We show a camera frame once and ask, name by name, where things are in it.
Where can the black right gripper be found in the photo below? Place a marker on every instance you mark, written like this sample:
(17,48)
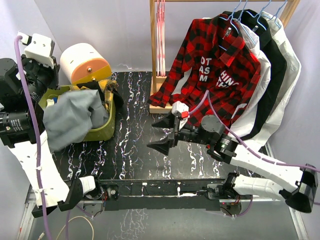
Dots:
(162,145)

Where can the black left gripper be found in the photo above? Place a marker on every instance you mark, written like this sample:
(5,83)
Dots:
(52,72)

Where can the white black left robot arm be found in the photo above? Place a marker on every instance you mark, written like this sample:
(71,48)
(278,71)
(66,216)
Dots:
(18,134)

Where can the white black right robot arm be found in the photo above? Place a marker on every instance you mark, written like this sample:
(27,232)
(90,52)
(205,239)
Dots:
(295,185)

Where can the yellow plaid shirt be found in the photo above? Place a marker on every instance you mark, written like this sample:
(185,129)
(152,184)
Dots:
(107,90)

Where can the red black plaid shirt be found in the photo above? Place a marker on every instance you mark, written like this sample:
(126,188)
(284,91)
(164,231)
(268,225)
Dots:
(207,62)

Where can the light grey white shirt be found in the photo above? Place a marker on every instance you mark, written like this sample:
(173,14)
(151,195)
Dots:
(291,76)

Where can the white orange cylinder container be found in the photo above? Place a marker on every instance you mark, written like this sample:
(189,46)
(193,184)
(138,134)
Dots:
(82,63)

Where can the olive green laundry basket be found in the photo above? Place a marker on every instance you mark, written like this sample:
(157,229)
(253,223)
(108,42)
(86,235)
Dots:
(102,133)

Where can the pink hangers bundle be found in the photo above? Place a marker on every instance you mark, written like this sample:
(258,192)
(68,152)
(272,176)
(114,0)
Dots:
(160,38)

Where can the wooden clothes rack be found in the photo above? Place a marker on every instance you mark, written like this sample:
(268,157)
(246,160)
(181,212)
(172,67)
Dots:
(163,106)

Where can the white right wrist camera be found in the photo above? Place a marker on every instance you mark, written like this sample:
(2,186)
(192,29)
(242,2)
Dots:
(180,110)

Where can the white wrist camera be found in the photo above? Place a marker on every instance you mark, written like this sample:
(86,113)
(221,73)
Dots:
(180,110)
(39,48)

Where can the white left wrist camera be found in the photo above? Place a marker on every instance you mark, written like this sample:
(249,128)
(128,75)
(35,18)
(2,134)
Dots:
(39,48)

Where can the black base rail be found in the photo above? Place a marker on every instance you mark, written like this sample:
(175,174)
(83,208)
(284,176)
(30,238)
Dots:
(169,194)

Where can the aluminium frame rail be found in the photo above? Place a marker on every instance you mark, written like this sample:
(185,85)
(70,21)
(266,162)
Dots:
(263,219)

